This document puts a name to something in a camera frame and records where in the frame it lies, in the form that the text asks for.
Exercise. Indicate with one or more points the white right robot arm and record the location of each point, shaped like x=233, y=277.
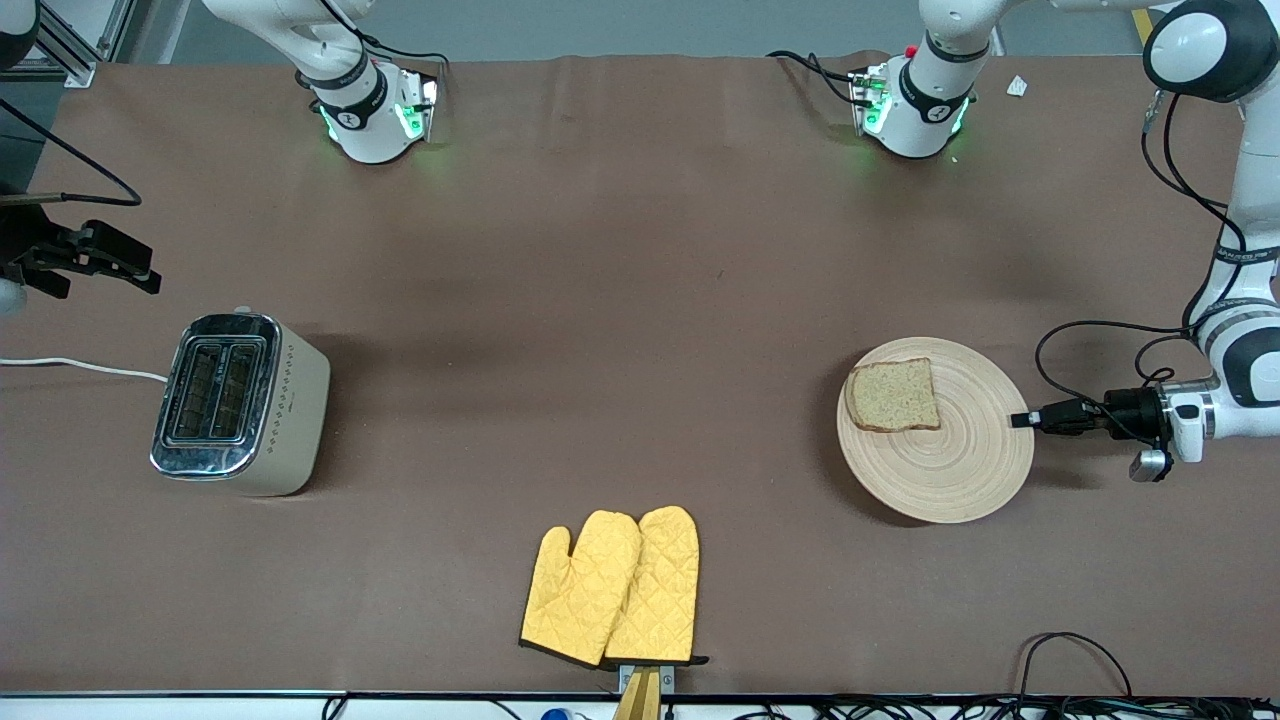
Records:
x=370, y=130

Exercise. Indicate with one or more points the small white paper scrap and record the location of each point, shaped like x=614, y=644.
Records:
x=1017, y=86

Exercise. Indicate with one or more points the yellow quilted oven mitt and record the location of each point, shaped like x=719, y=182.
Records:
x=580, y=590
x=660, y=590

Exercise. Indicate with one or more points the aluminium frame profile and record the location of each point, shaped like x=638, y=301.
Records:
x=70, y=65

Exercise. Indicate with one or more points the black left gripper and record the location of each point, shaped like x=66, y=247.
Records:
x=1128, y=411

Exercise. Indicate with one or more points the round light wooden plate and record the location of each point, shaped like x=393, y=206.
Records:
x=940, y=470

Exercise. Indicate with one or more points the cream and chrome toaster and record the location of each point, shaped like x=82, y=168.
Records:
x=290, y=420

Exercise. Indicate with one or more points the slice of brown toast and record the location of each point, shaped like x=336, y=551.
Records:
x=895, y=395

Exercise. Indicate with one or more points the brown table cover sheet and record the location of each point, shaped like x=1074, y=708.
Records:
x=700, y=300

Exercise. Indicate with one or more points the small grey metal bracket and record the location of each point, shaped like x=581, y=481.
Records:
x=667, y=680

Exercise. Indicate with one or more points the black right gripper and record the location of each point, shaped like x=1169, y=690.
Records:
x=22, y=243

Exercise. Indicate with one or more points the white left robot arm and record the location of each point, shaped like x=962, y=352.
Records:
x=1262, y=170

